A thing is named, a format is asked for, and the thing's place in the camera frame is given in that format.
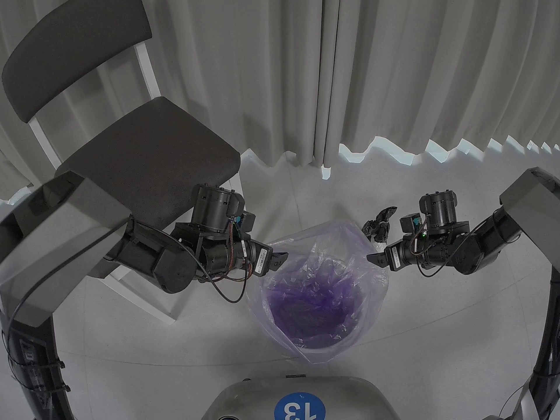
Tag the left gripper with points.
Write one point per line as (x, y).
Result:
(258, 258)

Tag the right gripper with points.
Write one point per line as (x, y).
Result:
(400, 256)

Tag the purple plastic bag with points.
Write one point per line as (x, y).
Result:
(315, 304)

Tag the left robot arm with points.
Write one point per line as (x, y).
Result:
(65, 243)

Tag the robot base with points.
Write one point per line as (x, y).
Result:
(302, 400)

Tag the crumpled black plastic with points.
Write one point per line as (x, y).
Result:
(378, 225)

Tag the white trash bin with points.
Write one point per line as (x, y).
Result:
(323, 346)

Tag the clear printed wrapper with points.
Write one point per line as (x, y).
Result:
(379, 243)

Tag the dark grey white chair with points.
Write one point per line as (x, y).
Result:
(144, 155)

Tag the beige curtain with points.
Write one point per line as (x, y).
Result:
(437, 59)
(240, 59)

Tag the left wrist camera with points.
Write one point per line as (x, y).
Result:
(246, 223)

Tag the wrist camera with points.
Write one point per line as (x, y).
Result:
(246, 223)
(411, 223)

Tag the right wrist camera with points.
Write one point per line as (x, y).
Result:
(411, 223)

